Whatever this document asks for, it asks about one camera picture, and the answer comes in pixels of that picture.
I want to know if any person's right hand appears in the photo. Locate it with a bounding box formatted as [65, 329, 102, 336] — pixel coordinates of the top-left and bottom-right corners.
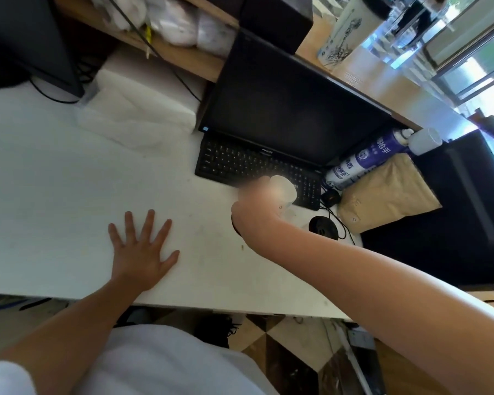
[230, 175, 289, 256]

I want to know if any person's left hand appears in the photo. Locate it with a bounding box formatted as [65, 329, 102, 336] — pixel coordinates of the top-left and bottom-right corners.
[108, 209, 181, 292]

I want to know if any white paper cup green-blue base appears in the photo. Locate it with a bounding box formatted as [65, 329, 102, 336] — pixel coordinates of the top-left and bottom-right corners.
[270, 175, 298, 221]

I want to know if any white paper cup statue print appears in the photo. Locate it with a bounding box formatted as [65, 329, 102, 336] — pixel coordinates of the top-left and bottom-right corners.
[317, 0, 390, 70]

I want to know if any person's right forearm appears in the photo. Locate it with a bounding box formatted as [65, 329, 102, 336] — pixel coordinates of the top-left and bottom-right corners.
[246, 219, 494, 395]

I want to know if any person's left forearm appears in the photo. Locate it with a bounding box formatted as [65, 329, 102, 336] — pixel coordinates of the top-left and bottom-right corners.
[0, 277, 143, 395]

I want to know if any person's white shirt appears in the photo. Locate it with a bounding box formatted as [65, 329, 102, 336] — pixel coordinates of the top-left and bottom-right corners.
[0, 324, 279, 395]

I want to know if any black keyboard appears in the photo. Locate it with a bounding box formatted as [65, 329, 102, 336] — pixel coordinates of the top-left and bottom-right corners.
[194, 133, 323, 211]

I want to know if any black computer mouse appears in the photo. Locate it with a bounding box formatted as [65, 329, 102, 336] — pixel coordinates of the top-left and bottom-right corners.
[320, 188, 341, 208]

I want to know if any black desktop monitor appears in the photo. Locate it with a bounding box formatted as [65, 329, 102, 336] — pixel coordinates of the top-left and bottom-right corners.
[197, 28, 396, 167]

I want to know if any blue white spray can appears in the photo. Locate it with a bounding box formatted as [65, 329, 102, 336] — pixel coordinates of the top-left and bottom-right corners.
[324, 128, 414, 190]

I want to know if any brown paper bag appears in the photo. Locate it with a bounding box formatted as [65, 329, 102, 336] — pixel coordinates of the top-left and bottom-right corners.
[337, 154, 444, 235]

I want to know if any wooden shelf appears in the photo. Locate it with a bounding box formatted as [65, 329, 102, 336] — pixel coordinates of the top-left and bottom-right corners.
[51, 0, 225, 83]

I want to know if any white plastic bag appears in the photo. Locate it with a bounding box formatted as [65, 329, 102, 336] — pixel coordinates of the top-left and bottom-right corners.
[88, 0, 149, 31]
[146, 0, 200, 48]
[195, 12, 238, 58]

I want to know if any black computer case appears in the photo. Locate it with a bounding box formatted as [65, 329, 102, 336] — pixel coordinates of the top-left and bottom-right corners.
[360, 129, 494, 291]

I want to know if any black tissue box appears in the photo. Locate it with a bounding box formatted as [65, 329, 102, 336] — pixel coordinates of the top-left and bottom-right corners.
[238, 0, 315, 56]

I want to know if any black slim monitor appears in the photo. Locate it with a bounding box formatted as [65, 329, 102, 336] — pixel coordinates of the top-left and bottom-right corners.
[0, 0, 85, 98]

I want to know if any black mouse cable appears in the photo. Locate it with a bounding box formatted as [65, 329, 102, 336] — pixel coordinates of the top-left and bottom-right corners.
[319, 201, 357, 243]

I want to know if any black floor cable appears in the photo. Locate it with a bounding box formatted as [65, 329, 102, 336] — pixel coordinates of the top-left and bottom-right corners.
[18, 298, 52, 311]

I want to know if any thin black cable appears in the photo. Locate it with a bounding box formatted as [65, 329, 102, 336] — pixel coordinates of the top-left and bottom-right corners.
[103, 0, 203, 103]

